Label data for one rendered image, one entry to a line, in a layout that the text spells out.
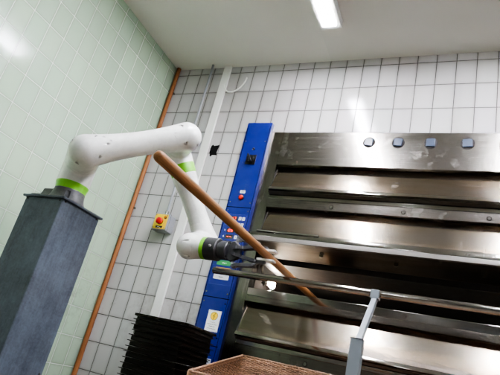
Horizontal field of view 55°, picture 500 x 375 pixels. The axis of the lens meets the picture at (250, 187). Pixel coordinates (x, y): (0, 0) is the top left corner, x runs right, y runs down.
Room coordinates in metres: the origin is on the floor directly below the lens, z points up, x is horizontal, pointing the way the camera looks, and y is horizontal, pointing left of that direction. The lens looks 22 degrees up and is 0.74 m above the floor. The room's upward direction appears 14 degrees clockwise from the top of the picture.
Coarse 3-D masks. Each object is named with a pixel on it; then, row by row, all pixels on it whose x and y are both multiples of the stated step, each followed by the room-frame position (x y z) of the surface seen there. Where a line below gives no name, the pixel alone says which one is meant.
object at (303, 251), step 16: (272, 240) 2.27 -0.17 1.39; (288, 240) 2.23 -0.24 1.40; (304, 240) 2.20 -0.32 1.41; (288, 256) 2.38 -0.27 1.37; (304, 256) 2.32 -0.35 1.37; (336, 256) 2.20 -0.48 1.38; (352, 256) 2.15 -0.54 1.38; (368, 256) 2.10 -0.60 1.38; (384, 256) 2.05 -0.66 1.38; (400, 256) 2.00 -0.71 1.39; (416, 256) 1.96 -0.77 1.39; (432, 256) 1.93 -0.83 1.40; (448, 256) 1.90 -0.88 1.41; (400, 272) 2.15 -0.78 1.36; (416, 272) 2.10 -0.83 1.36; (432, 272) 2.05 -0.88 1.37; (448, 272) 2.01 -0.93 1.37; (464, 272) 1.96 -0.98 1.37; (480, 272) 1.92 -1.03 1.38; (496, 272) 1.87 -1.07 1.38
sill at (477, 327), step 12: (252, 288) 2.45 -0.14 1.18; (288, 300) 2.36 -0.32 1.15; (300, 300) 2.33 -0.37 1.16; (312, 300) 2.30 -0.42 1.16; (324, 300) 2.28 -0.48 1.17; (360, 312) 2.20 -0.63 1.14; (384, 312) 2.15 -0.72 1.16; (396, 312) 2.13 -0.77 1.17; (408, 312) 2.10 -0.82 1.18; (432, 324) 2.06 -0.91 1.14; (444, 324) 2.03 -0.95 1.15; (456, 324) 2.01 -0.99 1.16; (468, 324) 1.99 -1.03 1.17; (480, 324) 1.97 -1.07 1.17
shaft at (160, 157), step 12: (156, 156) 1.06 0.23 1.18; (168, 168) 1.10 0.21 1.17; (180, 168) 1.13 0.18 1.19; (180, 180) 1.16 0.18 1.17; (192, 180) 1.19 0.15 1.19; (192, 192) 1.23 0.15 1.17; (204, 192) 1.26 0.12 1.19; (204, 204) 1.30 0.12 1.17; (216, 204) 1.33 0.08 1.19; (228, 216) 1.41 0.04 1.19; (240, 228) 1.50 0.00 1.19; (252, 240) 1.60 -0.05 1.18; (264, 252) 1.72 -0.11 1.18; (276, 264) 1.85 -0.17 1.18; (288, 276) 2.00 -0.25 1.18; (300, 288) 2.18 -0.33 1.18
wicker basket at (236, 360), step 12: (228, 360) 2.28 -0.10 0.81; (240, 360) 2.40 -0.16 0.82; (252, 360) 2.38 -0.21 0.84; (264, 360) 2.35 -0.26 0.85; (192, 372) 1.99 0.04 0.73; (204, 372) 2.11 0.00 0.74; (216, 372) 2.20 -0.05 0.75; (228, 372) 2.31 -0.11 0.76; (240, 372) 2.38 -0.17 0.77; (252, 372) 2.36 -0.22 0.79; (264, 372) 2.33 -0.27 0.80; (276, 372) 2.31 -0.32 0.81; (300, 372) 2.26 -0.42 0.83; (312, 372) 2.24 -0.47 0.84
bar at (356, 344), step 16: (224, 272) 2.11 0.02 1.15; (240, 272) 2.07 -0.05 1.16; (320, 288) 1.92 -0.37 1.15; (336, 288) 1.88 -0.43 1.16; (352, 288) 1.85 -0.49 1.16; (432, 304) 1.72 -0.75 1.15; (448, 304) 1.69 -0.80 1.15; (464, 304) 1.67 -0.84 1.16; (480, 304) 1.65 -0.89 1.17; (368, 320) 1.71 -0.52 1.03; (352, 352) 1.61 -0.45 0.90; (352, 368) 1.61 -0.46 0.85
